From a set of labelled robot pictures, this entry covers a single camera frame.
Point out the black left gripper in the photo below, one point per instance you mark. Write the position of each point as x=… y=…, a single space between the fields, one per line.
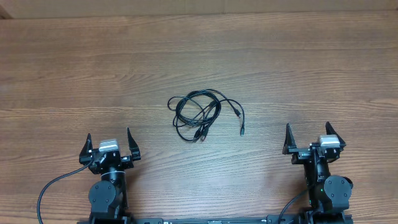
x=127 y=161

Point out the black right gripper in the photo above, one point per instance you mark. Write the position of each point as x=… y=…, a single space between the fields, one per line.
x=301 y=154

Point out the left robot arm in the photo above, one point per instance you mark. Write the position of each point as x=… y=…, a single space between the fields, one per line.
x=108 y=197

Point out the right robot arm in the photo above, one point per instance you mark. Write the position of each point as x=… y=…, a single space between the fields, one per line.
x=328 y=194

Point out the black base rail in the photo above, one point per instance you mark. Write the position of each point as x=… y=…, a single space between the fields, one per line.
x=270 y=219

